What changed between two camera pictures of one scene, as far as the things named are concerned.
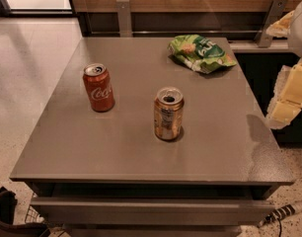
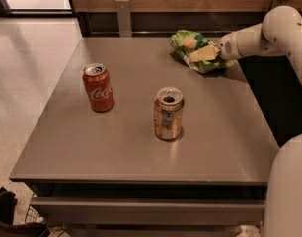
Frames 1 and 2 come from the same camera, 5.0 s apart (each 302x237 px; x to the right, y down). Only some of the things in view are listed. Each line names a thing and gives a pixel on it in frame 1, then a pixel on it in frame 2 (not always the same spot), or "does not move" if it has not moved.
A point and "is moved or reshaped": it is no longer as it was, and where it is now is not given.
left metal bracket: (124, 18) does not move
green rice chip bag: (199, 53) is moved or reshaped
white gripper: (300, 30) -> (225, 48)
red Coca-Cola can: (99, 87) does not move
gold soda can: (168, 113) does not move
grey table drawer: (151, 210) does not move
